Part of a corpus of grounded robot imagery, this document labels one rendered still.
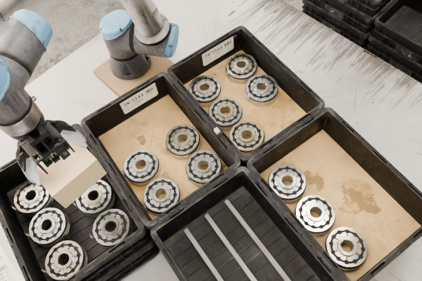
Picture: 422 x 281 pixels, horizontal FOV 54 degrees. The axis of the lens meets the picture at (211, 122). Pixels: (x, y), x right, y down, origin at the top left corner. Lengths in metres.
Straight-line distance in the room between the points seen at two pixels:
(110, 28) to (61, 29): 1.53
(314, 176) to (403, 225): 0.26
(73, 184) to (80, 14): 2.12
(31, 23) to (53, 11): 2.29
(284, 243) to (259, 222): 0.08
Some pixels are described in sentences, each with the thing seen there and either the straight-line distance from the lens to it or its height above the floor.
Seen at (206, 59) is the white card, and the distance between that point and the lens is 1.36.
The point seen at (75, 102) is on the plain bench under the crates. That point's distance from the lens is 1.61.
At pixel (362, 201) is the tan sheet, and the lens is 1.22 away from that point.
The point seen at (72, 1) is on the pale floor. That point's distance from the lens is 3.10.
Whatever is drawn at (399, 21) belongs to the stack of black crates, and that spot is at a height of 0.38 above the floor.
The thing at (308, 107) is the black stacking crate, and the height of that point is 0.86.
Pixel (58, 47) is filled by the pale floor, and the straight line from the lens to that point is 2.84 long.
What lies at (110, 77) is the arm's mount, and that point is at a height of 0.73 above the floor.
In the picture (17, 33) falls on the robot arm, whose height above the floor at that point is 1.44.
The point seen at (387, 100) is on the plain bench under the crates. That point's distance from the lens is 1.56.
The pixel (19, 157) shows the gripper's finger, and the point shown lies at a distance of 0.93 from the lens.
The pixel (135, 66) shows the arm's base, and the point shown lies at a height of 0.78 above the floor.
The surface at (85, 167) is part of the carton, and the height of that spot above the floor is 1.13.
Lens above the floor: 1.93
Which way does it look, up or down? 59 degrees down
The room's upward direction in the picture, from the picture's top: 9 degrees counter-clockwise
